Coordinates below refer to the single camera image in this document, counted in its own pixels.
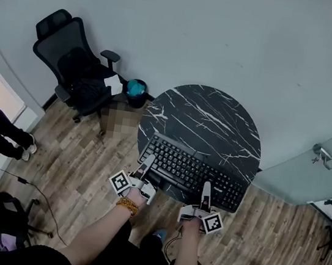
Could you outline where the black keyboard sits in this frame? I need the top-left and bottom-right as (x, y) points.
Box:
(131, 129), (254, 216)

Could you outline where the orange bead bracelet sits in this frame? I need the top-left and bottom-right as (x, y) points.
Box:
(114, 194), (142, 219)

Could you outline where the teal bin bag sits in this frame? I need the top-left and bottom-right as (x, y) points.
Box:
(125, 78), (148, 98)

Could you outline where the person's blue shoe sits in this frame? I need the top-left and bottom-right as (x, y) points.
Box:
(152, 227), (168, 244)

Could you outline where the person's left hand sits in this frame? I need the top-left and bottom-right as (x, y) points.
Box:
(126, 187), (149, 207)

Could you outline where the metal door handle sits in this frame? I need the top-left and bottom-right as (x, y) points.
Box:
(309, 142), (332, 171)

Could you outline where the white paper sheet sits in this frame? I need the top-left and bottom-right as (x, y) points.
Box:
(101, 72), (125, 95)

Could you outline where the purple cloth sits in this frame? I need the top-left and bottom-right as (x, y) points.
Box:
(0, 233), (20, 254)

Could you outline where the frosted glass door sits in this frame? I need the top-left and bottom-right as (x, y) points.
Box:
(250, 99), (332, 211)

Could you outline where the round black marble table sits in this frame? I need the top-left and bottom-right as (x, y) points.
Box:
(127, 76), (271, 216)

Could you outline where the black mesh office chair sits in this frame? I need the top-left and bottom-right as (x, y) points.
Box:
(22, 5), (140, 131)

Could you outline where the window with dark frame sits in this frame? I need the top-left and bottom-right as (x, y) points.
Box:
(0, 53), (34, 126)

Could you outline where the black power cable with adapter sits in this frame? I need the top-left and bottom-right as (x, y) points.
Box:
(0, 156), (79, 246)

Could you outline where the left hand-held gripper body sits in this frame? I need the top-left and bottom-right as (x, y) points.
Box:
(105, 166), (160, 207)

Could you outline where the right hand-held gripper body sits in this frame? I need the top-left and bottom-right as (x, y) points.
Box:
(175, 203), (227, 237)

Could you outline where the person's right forearm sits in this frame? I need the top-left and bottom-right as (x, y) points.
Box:
(171, 216), (211, 265)

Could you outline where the black waste bin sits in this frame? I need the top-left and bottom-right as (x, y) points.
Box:
(123, 77), (150, 110)

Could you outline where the black low-back office chair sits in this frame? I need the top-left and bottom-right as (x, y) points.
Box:
(0, 170), (62, 253)

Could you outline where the person's left forearm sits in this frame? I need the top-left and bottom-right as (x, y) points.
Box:
(55, 194), (142, 265)

